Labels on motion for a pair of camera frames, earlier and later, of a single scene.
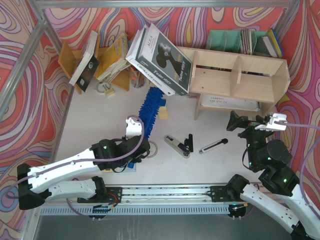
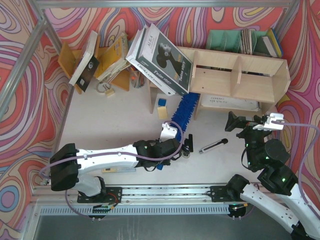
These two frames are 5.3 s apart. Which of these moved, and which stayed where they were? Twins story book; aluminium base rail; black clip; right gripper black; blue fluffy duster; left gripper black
Moved: left gripper black; blue fluffy duster
Stayed: right gripper black; aluminium base rail; Twins story book; black clip
